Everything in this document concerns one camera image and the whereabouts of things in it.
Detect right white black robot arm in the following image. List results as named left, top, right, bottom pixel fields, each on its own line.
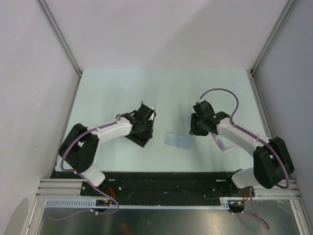
left=189, top=99, right=294, bottom=196

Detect light blue cleaning cloth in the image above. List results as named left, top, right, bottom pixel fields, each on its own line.
left=164, top=132, right=193, bottom=149

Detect black glasses case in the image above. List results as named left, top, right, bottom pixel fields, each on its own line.
left=125, top=121, right=153, bottom=147

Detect white slotted cable duct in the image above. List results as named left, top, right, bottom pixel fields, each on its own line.
left=45, top=198, right=229, bottom=210

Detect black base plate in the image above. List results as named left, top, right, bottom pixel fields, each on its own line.
left=50, top=171, right=286, bottom=199

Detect pink purple sunglasses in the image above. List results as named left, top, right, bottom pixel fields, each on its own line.
left=210, top=133, right=237, bottom=152

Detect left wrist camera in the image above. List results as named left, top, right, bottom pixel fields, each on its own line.
left=141, top=101, right=157, bottom=121

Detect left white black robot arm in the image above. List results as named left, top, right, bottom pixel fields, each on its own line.
left=58, top=103, right=157, bottom=196

